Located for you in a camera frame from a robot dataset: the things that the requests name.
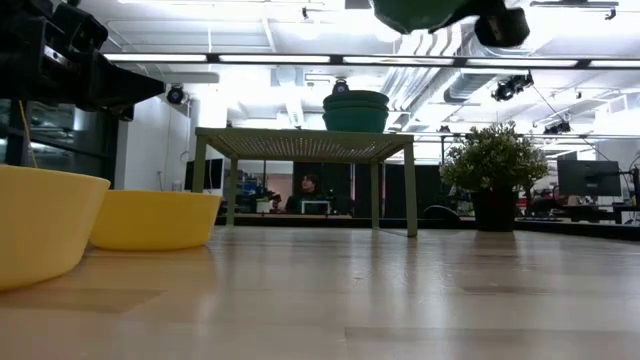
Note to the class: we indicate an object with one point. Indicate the small white stand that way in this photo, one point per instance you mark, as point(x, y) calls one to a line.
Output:
point(315, 202)

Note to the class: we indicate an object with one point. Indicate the linear ceiling light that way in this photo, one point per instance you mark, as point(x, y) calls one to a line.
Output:
point(520, 63)
point(400, 60)
point(275, 58)
point(155, 57)
point(615, 64)

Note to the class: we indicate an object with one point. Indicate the black office chair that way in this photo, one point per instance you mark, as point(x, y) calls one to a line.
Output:
point(442, 212)

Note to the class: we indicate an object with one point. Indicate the silver ventilation duct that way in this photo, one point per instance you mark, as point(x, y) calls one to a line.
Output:
point(467, 87)

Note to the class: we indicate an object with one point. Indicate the person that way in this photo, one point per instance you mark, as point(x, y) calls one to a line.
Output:
point(306, 194)

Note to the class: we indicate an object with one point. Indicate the large black computer monitor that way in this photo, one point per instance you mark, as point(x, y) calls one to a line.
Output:
point(589, 177)

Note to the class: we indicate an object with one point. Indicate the yellow plastic mini bowl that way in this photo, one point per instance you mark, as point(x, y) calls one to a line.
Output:
point(155, 222)
point(45, 225)

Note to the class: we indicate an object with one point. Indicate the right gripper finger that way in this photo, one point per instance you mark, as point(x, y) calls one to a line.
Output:
point(475, 6)

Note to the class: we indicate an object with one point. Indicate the teal bowl with patterned inside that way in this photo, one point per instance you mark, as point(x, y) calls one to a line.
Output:
point(356, 122)
point(356, 96)
point(415, 14)

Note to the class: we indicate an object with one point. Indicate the green perforated metal shelf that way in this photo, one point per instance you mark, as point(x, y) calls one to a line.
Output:
point(300, 142)

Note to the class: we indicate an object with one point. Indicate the small black computer monitor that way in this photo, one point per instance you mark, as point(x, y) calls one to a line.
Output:
point(196, 175)
point(216, 174)

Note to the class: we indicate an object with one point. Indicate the green plant in black pot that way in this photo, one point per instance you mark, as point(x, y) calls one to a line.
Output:
point(492, 160)

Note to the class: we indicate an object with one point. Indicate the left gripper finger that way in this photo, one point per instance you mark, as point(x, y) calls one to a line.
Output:
point(124, 112)
point(130, 87)

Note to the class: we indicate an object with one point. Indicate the white bottle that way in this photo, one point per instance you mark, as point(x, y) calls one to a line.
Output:
point(176, 186)

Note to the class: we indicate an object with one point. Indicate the black hanging spotlight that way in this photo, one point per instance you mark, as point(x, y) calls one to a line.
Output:
point(175, 94)
point(340, 86)

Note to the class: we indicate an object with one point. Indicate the black track light cluster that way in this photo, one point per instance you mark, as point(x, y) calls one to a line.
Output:
point(557, 128)
point(511, 86)

